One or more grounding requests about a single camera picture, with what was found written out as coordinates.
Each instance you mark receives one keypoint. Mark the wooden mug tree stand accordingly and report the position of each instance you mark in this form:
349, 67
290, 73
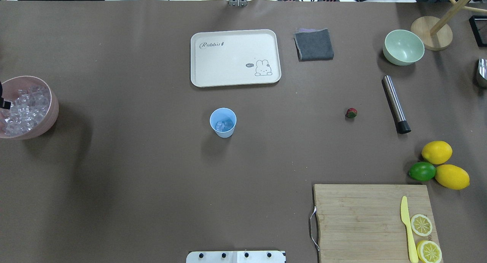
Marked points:
435, 33

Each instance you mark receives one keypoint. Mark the light blue plastic cup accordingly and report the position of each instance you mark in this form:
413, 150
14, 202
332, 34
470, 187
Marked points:
222, 114

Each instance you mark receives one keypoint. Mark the green lime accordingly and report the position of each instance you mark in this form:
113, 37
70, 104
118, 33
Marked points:
422, 171

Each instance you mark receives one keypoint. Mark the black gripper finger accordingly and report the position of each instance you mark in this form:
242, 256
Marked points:
4, 104

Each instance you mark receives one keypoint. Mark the wooden cutting board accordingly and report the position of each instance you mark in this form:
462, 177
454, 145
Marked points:
361, 223

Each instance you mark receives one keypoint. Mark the black glass tray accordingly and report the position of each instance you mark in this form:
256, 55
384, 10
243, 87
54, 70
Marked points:
478, 25

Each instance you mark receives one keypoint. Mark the steel muddler black tip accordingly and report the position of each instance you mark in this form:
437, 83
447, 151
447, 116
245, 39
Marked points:
401, 123

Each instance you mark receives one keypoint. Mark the red strawberry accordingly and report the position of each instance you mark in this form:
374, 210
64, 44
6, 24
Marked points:
351, 113

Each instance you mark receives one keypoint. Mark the mint green bowl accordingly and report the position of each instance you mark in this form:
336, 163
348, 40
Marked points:
402, 47

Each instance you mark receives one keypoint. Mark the yellow plastic knife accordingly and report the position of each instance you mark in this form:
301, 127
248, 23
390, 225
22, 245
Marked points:
411, 247

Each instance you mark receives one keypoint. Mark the grey folded cloth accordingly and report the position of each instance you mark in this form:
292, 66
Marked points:
313, 44

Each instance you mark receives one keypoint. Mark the ice cubes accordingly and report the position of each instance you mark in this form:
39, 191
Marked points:
224, 125

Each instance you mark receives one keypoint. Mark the yellow lemon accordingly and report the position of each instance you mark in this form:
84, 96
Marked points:
437, 152
452, 177

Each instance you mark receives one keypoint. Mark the pink bowl of ice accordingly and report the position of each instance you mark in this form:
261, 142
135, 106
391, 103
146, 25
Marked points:
33, 111

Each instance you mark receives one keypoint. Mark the lemon slice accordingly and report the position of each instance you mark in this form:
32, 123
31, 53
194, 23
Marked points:
429, 252
421, 225

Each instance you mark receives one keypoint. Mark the cream rabbit tray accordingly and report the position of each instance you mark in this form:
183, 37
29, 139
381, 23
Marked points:
237, 57

